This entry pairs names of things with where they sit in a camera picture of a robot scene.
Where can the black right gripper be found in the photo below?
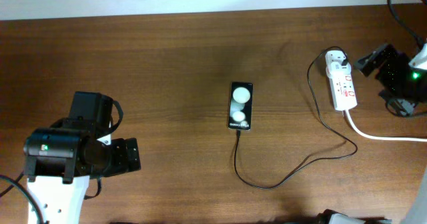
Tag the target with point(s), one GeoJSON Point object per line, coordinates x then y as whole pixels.
{"type": "Point", "coordinates": [393, 60]}

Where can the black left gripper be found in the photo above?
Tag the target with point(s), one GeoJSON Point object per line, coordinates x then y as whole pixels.
{"type": "Point", "coordinates": [123, 162]}

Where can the white power strip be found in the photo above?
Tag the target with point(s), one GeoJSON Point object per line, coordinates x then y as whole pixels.
{"type": "Point", "coordinates": [343, 92]}

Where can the black smartphone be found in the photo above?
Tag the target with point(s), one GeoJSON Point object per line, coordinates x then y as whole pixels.
{"type": "Point", "coordinates": [240, 107]}

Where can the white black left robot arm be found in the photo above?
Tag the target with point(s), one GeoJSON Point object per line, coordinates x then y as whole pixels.
{"type": "Point", "coordinates": [61, 160]}

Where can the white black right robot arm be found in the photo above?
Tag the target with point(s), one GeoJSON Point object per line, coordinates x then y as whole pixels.
{"type": "Point", "coordinates": [420, 60]}

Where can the white charger plug adapter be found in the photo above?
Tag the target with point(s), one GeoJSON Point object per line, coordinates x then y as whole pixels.
{"type": "Point", "coordinates": [337, 64]}

